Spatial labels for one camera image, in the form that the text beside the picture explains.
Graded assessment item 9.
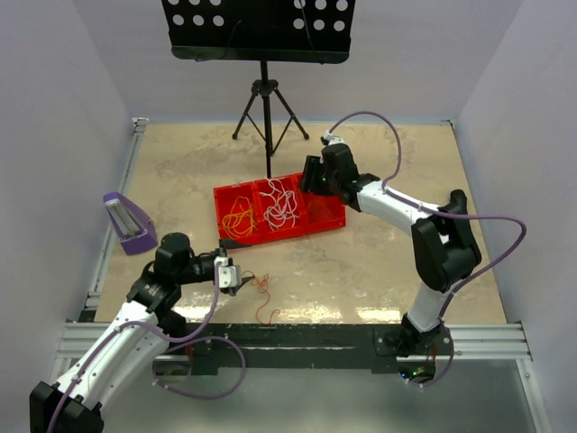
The yellow thin cable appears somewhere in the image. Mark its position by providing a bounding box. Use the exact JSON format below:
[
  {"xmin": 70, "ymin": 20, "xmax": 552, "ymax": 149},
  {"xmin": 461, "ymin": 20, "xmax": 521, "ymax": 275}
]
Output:
[{"xmin": 219, "ymin": 194, "xmax": 261, "ymax": 239}]

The red three-compartment bin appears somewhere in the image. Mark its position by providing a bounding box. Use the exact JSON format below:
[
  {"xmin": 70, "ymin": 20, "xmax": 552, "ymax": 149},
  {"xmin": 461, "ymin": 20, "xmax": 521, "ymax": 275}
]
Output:
[{"xmin": 213, "ymin": 173, "xmax": 346, "ymax": 245}]

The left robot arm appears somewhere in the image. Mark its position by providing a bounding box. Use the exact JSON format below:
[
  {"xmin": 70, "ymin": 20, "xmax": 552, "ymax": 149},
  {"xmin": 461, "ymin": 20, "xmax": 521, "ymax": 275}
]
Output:
[{"xmin": 29, "ymin": 233, "xmax": 248, "ymax": 432}]

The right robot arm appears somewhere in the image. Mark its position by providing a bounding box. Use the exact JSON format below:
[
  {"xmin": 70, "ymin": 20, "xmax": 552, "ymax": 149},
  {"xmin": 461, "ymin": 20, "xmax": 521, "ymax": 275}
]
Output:
[{"xmin": 299, "ymin": 143, "xmax": 481, "ymax": 355}]

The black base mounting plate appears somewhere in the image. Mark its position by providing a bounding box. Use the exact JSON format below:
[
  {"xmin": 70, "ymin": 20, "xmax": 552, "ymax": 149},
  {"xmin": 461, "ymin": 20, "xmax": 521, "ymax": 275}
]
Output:
[{"xmin": 160, "ymin": 323, "xmax": 453, "ymax": 377}]

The purple metronome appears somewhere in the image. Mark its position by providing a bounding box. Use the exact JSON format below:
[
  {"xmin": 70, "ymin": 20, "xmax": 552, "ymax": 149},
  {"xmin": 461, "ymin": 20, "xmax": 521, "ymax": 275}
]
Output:
[{"xmin": 103, "ymin": 191, "xmax": 158, "ymax": 256}]

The black microphone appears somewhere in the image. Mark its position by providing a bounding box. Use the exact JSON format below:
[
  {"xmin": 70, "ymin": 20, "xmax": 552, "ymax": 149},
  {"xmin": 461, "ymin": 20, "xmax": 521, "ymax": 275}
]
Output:
[{"xmin": 448, "ymin": 189, "xmax": 468, "ymax": 215}]

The black music stand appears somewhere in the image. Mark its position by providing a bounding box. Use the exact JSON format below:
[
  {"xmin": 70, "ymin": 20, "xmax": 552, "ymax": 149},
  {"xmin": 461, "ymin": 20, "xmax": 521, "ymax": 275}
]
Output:
[{"xmin": 162, "ymin": 0, "xmax": 355, "ymax": 159}]

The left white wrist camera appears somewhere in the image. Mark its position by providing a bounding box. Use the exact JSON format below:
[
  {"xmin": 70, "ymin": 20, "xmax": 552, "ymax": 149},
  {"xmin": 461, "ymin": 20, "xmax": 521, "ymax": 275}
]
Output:
[{"xmin": 214, "ymin": 256, "xmax": 242, "ymax": 296}]

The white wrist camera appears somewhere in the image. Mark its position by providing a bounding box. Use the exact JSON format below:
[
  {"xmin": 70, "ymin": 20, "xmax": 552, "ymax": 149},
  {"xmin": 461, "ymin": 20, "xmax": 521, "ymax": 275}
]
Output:
[
  {"xmin": 214, "ymin": 256, "xmax": 242, "ymax": 296},
  {"xmin": 320, "ymin": 130, "xmax": 345, "ymax": 147}
]

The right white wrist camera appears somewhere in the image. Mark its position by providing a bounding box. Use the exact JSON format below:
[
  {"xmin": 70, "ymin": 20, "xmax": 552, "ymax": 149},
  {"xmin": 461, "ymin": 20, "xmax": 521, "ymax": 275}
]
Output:
[{"xmin": 320, "ymin": 130, "xmax": 345, "ymax": 147}]

